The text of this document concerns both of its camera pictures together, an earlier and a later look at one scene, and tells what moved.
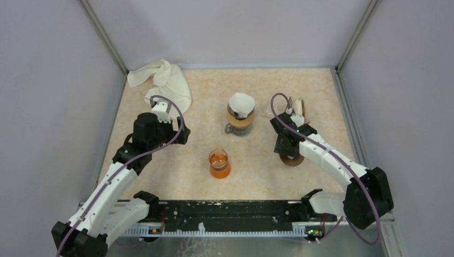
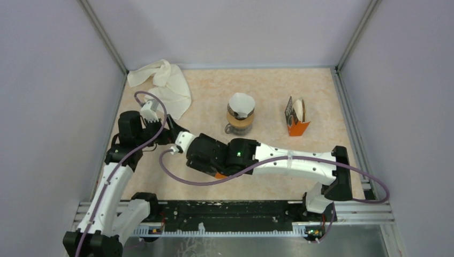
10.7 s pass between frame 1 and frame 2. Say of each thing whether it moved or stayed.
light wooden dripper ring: stayed
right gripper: moved
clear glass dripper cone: stayed
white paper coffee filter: stayed
